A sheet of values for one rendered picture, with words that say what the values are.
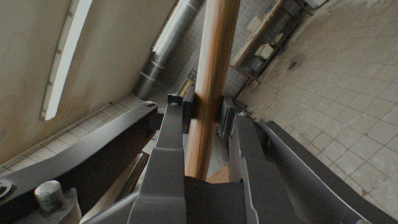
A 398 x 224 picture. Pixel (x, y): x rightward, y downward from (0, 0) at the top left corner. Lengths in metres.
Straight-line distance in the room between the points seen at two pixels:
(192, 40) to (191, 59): 0.57
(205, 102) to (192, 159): 0.07
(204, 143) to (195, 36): 5.02
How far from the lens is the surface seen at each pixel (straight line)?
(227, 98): 0.16
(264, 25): 4.58
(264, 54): 4.72
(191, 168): 0.19
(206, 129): 0.16
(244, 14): 5.38
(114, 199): 1.67
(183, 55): 5.16
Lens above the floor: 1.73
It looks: 10 degrees down
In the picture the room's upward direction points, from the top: 58 degrees counter-clockwise
